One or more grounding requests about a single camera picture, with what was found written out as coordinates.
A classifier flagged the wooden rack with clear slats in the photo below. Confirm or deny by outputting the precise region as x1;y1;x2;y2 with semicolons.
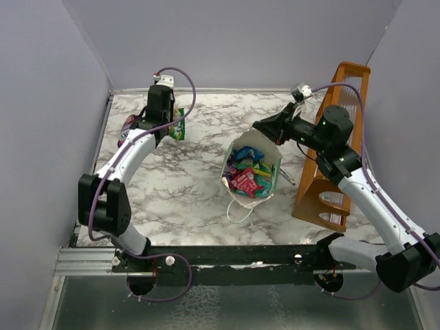
292;62;371;233

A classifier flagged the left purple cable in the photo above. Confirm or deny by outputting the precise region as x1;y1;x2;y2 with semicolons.
87;66;197;303

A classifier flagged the purple capped marker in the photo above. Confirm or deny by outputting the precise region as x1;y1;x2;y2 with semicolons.
279;168;296;186

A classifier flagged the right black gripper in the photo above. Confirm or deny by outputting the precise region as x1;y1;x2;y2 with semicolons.
254;102;329;153

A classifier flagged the green paper gift bag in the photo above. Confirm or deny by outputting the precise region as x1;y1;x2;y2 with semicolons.
221;129;282;224

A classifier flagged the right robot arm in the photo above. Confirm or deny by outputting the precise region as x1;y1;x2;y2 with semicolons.
252;103;439;293

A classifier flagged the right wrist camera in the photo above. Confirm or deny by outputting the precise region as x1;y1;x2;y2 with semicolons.
290;82;314;103

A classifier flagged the purple cable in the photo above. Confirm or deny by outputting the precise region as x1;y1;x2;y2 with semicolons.
87;66;197;303
311;82;440;300

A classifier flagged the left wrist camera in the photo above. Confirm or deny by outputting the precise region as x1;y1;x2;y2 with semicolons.
153;73;175;89

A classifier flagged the red snack packet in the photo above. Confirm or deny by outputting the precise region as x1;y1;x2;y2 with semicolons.
232;167;263;199

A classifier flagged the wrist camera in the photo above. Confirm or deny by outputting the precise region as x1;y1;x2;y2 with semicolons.
153;73;175;89
290;82;314;103

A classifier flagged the purple Fox's candy bag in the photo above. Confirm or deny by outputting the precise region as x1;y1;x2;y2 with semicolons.
117;114;138;148

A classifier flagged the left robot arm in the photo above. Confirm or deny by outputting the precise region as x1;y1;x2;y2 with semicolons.
78;85;175;272

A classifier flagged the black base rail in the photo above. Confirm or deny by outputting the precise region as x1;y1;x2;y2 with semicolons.
112;244;354;287

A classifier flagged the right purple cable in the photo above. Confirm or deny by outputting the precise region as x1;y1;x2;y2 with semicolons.
311;82;440;300

